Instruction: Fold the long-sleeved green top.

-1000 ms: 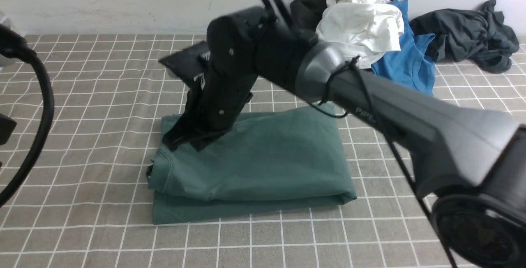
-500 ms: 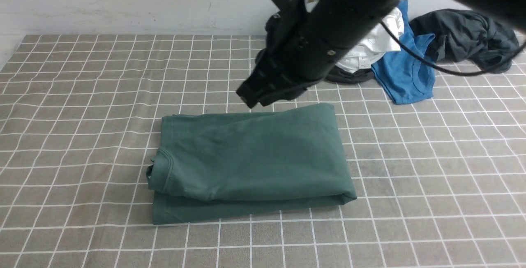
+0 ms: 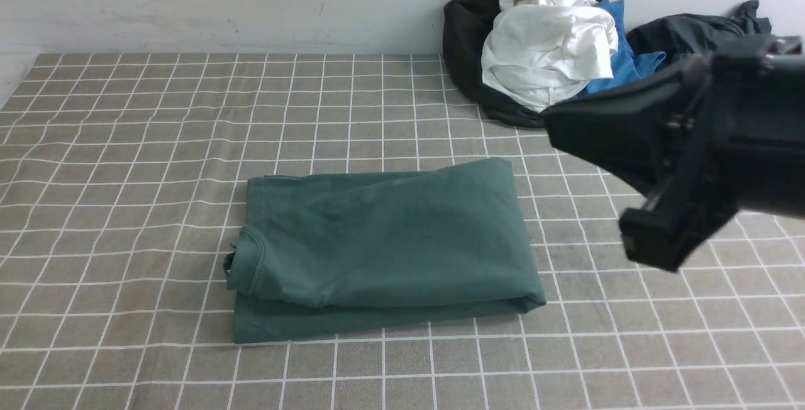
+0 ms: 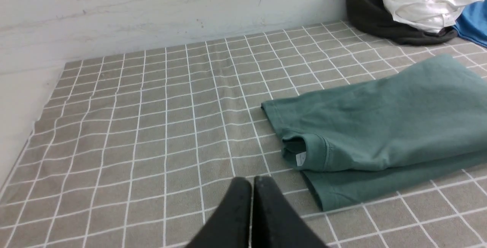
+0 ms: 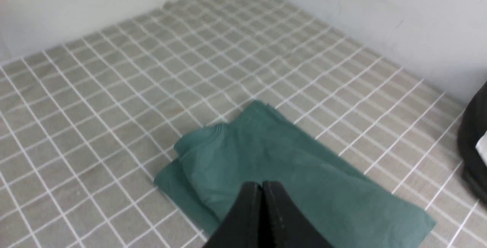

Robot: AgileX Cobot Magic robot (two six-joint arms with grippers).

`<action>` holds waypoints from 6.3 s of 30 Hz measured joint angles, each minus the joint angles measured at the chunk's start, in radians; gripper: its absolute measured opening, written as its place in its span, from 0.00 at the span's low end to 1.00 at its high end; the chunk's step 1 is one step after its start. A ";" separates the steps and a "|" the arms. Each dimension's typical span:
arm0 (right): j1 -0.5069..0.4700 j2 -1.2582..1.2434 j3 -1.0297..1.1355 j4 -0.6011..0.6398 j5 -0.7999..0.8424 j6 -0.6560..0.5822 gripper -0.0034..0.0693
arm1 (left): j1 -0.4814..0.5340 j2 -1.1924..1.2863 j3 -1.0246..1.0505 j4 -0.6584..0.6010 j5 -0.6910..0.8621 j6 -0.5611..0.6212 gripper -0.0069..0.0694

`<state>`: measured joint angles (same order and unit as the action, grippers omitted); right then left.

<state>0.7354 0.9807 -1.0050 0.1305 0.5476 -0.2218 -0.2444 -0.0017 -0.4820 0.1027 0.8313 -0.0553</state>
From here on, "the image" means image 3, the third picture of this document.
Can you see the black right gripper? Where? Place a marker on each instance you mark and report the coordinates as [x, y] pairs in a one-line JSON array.
[[703, 139]]

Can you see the green long-sleeve top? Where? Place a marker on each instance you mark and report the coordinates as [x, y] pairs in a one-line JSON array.
[[330, 254]]

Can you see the blue t-shirt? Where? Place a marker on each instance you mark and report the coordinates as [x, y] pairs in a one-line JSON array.
[[627, 66]]

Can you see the dark grey crumpled garment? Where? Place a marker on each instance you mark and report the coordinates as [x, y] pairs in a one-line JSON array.
[[695, 33]]

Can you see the white garment in pile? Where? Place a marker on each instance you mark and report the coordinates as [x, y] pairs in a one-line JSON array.
[[541, 52]]

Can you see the black garment in pile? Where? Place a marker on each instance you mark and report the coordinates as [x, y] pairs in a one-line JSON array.
[[465, 29]]

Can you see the grey checkered tablecloth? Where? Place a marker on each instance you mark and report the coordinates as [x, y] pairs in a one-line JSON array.
[[123, 186]]

